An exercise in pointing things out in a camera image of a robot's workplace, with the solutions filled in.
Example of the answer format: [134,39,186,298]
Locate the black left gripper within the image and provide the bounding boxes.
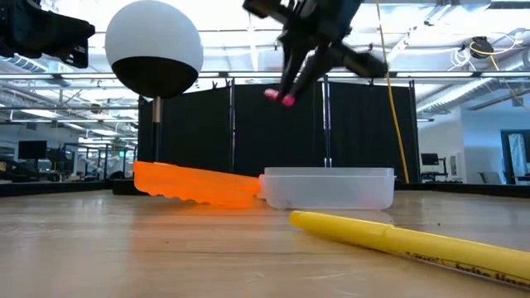
[0,0,95,70]

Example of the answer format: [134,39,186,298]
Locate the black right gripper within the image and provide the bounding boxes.
[242,0,388,103]

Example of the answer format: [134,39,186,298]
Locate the clear plastic supply box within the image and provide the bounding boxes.
[258,166,397,211]

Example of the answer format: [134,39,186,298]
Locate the orange plastic basket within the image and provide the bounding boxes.
[132,160,262,209]

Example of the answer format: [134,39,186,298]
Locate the yellow highlighter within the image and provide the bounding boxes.
[288,209,530,291]

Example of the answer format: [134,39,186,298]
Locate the white globe lamp black base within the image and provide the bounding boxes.
[104,0,205,196]

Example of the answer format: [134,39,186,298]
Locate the black curtain partition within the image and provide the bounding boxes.
[137,76,420,180]

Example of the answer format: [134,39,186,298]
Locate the black computer monitor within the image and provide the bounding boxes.
[17,139,48,161]

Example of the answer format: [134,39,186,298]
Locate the dark framed doorway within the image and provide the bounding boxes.
[499,129,530,185]

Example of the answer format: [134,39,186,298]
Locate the yellow cable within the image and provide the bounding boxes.
[375,0,411,185]

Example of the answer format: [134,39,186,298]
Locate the black aluminium table frame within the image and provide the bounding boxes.
[0,178,530,199]

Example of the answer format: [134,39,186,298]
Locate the black ceiling cable reel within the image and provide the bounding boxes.
[469,36,494,60]

